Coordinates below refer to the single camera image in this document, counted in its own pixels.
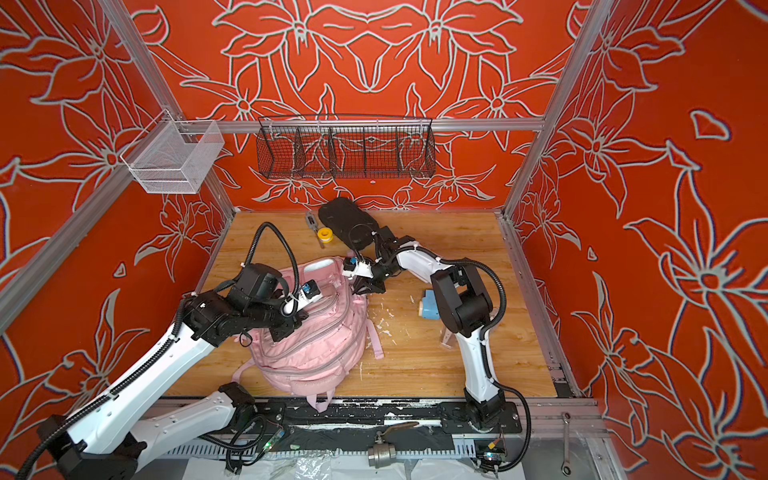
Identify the white cable duct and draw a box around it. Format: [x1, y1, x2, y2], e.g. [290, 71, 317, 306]
[159, 438, 477, 461]

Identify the white wire wall basket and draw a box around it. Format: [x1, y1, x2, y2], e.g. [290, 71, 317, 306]
[120, 110, 224, 194]

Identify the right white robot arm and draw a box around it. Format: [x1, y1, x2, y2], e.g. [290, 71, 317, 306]
[342, 224, 507, 431]

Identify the pink student backpack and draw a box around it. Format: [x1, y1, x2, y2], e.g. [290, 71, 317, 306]
[231, 256, 384, 413]

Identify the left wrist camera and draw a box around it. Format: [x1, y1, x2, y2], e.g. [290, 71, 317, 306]
[230, 262, 322, 316]

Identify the metal ball valve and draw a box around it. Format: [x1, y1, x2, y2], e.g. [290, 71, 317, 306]
[367, 421, 420, 469]

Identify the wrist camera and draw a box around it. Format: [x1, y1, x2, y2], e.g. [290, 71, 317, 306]
[342, 257, 374, 279]
[230, 262, 322, 316]

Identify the black wire wall basket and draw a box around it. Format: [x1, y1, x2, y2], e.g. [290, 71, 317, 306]
[256, 115, 437, 180]

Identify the black pencil case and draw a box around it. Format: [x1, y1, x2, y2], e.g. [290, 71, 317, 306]
[318, 197, 379, 250]

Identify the yellow tape roll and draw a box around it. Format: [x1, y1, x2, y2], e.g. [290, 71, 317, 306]
[316, 227, 334, 245]

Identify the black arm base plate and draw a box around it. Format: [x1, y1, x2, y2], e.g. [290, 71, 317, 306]
[255, 397, 524, 434]

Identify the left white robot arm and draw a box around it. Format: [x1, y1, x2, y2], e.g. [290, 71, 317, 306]
[16, 222, 320, 479]

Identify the blue pencil sharpener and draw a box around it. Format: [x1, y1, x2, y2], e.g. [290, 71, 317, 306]
[418, 290, 440, 320]

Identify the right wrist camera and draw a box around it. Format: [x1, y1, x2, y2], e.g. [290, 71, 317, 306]
[342, 257, 374, 279]

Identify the silver wrench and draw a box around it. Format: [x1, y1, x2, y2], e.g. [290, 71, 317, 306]
[560, 411, 572, 477]

